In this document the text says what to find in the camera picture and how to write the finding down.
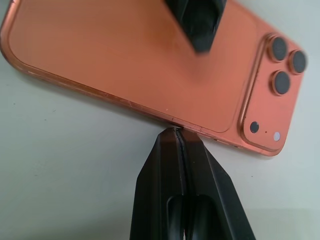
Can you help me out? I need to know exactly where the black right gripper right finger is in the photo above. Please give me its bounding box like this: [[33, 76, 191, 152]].
[[176, 127, 257, 240]]

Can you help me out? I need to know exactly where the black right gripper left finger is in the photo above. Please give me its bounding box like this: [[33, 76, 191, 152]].
[[129, 126, 186, 240]]

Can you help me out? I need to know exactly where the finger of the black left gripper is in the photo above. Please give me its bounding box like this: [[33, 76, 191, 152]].
[[197, 0, 228, 54], [163, 0, 203, 54]]

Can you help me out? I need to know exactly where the orange smartphone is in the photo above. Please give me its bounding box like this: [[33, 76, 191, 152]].
[[0, 0, 309, 158]]

